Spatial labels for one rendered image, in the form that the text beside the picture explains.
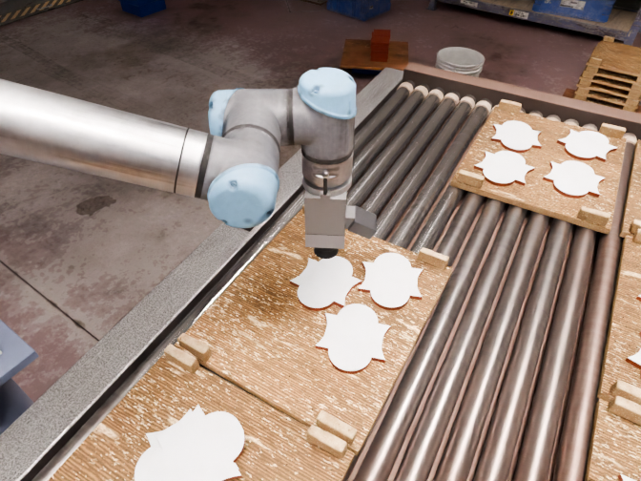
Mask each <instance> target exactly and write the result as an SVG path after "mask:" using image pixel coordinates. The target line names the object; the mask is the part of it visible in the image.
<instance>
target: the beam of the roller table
mask: <svg viewBox="0 0 641 481"><path fill-rule="evenodd" d="M402 83H403V71H399V70H395V69H391V68H387V67H386V68H384V69H383V70H382V71H381V72H380V73H379V74H378V75H377V76H376V77H375V78H374V79H373V80H372V81H371V82H370V83H369V84H368V85H367V86H366V87H364V88H363V89H362V90H361V91H360V92H359V93H358V94H357V95H356V107H357V114H356V115H355V130H354V135H355V134H356V133H357V132H358V131H359V130H360V129H361V128H362V126H363V125H364V124H365V123H366V122H367V121H368V120H369V119H370V118H371V117H372V116H373V115H374V114H375V113H376V112H377V111H378V110H379V109H380V108H381V106H382V105H383V104H384V103H385V102H386V101H387V100H388V99H389V98H390V97H391V95H393V94H394V93H395V92H396V91H397V89H398V87H399V86H400V85H401V84H402ZM304 189H305V188H304V187H303V184H302V166H301V148H300V149H299V150H298V151H297V152H296V153H295V154H294V155H293V156H292V157H291V158H290V159H289V160H288V161H287V162H286V163H285V164H283V165H282V166H281V167H280V168H279V190H278V193H277V199H276V207H275V211H274V212H273V214H272V215H271V217H270V218H269V219H268V220H267V221H265V222H264V223H262V224H260V225H258V226H255V227H254V228H253V229H252V230H251V232H249V231H246V230H244V229H242V228H236V227H232V226H229V225H226V224H225V222H223V223H222V224H221V225H220V226H219V227H218V228H217V229H216V230H215V231H214V232H213V233H212V234H211V235H210V236H209V237H208V238H207V239H206V240H205V241H204V242H202V243H201V244H200V245H199V246H198V247H197V248H196V249H195V250H194V251H193V252H192V253H191V254H190V255H189V256H188V257H187V258H186V259H185V260H184V261H182V262H181V263H180V264H179V265H178V266H177V267H176V268H175V269H174V270H173V271H172V272H171V273H170V274H169V275H168V276H167V277H166V278H165V279H164V280H163V281H162V282H160V283H159V284H158V285H157V286H156V287H155V288H154V289H153V290H152V291H151V292H150V293H149V294H148V295H147V296H146V297H145V298H144V299H143V300H142V301H140V302H139V303H138V304H137V305H136V306H135V307H134V308H133V309H132V310H131V311H130V312H129V313H128V314H127V315H126V316H125V317H124V318H123V319H122V320H120V321H119V322H118V323H117V324H116V325H115V326H114V327H113V328H112V329H111V330H110V331H109V332H108V333H107V334H106V335H105V336H104V337H103V338H102V339H101V340H99V341H98V342H97V343H96V344H95V345H94V346H93V347H92V348H91V349H90V350H89V351H88V352H87V353H86V354H85V355H84V356H83V357H82V358H81V359H79V360H78V361H77V362H76V363H75V364H74V365H73V366H72V367H71V368H70V369H69V370H68V371H67V372H66V373H65V374H64V375H63V376H62V377H61V378H60V379H58V380H57V381H56V382H55V383H54V384H53V385H52V386H51V387H50V388H49V389H48V390H47V391H46V392H45V393H44V394H43V395H42V396H41V397H40V398H38V399H37V400H36V401H35V402H34V403H33V404H32V405H31V406H30V407H29V408H28V409H27V410H26V411H25V412H24V413H23V414H22V415H21V416H20V417H18V418H17V419H16V420H15V421H14V422H13V423H12V424H11V425H10V426H9V427H8V428H7V429H6V430H5V431H4V432H3V433H2V434H1V435H0V481H32V479H33V478H34V477H35V476H36V475H37V474H38V473H39V472H40V471H41V470H42V469H43V468H44V467H45V466H46V465H47V464H48V463H49V462H50V461H51V460H52V458H53V457H54V456H55V455H56V454H57V453H58V452H59V451H60V450H61V449H62V448H63V447H64V446H65V445H66V444H67V442H68V441H69V440H70V439H71V438H72V437H73V436H74V435H75V434H76V433H77V432H78V431H79V430H80V429H81V427H82V426H83V425H84V424H85V423H86V422H87V421H88V420H89V419H90V418H91V417H92V416H93V415H94V414H95V412H96V411H97V410H98V409H99V408H100V407H101V406H102V405H103V404H104V403H105V402H106V401H107V400H108V399H109V397H110V396H111V395H112V394H113V393H114V392H115V391H116V390H117V389H118V388H119V387H120V386H121V385H122V384H123V382H124V381H125V380H126V379H127V378H128V377H129V376H130V375H131V374H132V373H133V372H134V371H135V370H136V369H137V367H138V366H139V365H140V364H141V363H142V362H143V361H144V360H145V359H146V358H147V357H148V356H149V355H150V354H151V353H152V351H153V350H154V349H155V348H156V347H157V346H158V345H159V344H160V343H161V342H162V341H163V340H164V339H165V337H166V336H167V335H168V334H169V333H170V332H171V331H172V330H173V329H174V328H175V327H176V326H177V325H178V324H179V322H180V321H181V320H182V319H183V318H184V317H185V316H186V315H187V314H188V313H189V312H190V311H191V310H192V309H193V308H194V306H195V305H196V304H197V303H198V302H199V301H200V300H201V299H202V298H203V297H204V296H205V295H206V294H207V293H208V291H209V290H210V289H211V288H212V287H213V286H214V285H215V284H216V283H217V282H218V281H219V280H220V279H221V277H222V276H223V275H224V274H225V273H226V272H227V271H228V270H229V269H230V268H231V267H232V266H233V265H234V264H235V263H236V261H237V260H238V259H239V258H240V257H241V256H242V255H243V254H244V253H245V252H246V251H247V250H248V249H249V248H250V246H251V245H252V244H253V243H254V242H255V241H256V240H257V239H258V238H259V237H260V236H261V235H262V234H263V233H264V231H265V230H266V229H267V228H268V227H269V226H270V225H271V224H272V223H273V222H274V221H275V220H276V219H277V218H278V217H279V215H280V214H281V213H282V212H283V211H284V210H285V209H286V208H287V207H288V206H289V205H290V204H291V203H292V201H293V200H294V199H295V198H296V197H297V196H298V195H299V194H300V193H301V192H302V191H303V190H304Z"/></svg>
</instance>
